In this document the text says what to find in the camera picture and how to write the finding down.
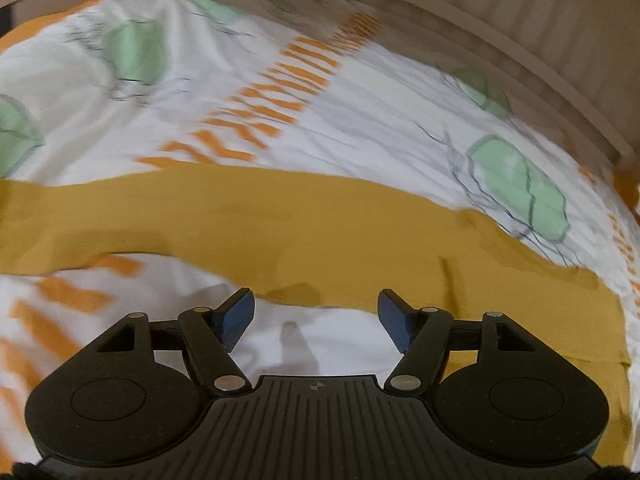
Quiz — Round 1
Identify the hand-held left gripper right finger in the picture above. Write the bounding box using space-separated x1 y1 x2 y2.
377 287 539 397

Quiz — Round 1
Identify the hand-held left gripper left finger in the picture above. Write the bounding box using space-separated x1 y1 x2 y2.
95 287 257 396

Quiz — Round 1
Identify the mustard yellow knit garment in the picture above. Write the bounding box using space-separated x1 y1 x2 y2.
0 164 632 466

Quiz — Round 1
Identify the white printed bed blanket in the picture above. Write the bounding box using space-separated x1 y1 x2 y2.
0 0 640 466

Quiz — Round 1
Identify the beige wooden bed frame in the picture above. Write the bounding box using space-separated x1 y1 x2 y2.
0 0 640 161

